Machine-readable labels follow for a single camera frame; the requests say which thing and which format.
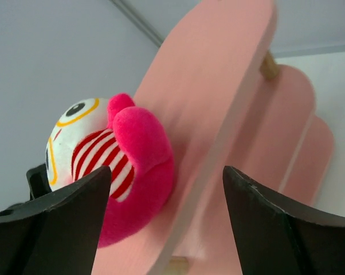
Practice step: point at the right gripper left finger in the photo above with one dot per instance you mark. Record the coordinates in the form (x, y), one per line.
(56, 233)

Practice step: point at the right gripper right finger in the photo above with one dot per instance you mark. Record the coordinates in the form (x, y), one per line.
(275, 234)

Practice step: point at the pink three-tier wooden shelf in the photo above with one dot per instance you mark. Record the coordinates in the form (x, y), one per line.
(223, 101)

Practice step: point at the right aluminium frame post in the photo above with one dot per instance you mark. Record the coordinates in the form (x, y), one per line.
(139, 21)

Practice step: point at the white pink plush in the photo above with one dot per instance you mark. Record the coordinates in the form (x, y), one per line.
(127, 139)

